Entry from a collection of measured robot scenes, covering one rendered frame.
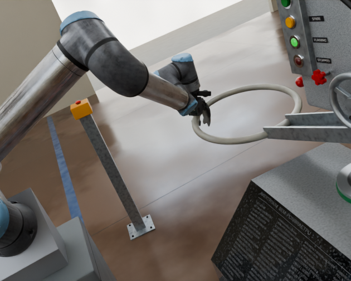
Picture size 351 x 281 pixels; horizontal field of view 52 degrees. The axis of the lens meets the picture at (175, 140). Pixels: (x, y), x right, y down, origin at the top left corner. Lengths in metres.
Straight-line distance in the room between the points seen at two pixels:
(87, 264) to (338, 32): 1.05
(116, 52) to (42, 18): 6.19
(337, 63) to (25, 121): 0.85
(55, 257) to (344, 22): 1.14
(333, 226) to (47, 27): 6.53
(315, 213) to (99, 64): 0.75
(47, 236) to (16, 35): 5.98
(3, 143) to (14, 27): 6.03
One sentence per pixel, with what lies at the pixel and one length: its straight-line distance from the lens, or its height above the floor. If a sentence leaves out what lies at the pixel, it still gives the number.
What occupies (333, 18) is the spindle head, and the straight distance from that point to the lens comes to 0.89.
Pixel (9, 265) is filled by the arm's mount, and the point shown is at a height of 0.95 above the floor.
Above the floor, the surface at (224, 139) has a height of 0.97.
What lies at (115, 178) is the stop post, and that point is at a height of 0.50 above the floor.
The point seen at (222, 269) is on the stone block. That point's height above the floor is 0.63.
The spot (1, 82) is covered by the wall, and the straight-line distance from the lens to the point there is 7.23.
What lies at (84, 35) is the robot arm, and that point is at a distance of 1.02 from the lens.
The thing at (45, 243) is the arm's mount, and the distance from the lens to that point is 1.38.
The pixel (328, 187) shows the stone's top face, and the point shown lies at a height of 0.87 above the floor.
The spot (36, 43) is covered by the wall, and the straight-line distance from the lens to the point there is 7.16.
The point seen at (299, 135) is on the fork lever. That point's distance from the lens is 1.27.
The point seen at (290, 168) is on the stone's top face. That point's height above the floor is 0.87.
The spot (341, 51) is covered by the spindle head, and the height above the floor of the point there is 1.34.
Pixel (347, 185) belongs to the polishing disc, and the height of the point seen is 0.90.
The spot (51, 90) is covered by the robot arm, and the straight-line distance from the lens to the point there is 1.08.
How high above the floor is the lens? 1.63
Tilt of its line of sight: 24 degrees down
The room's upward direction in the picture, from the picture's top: 22 degrees counter-clockwise
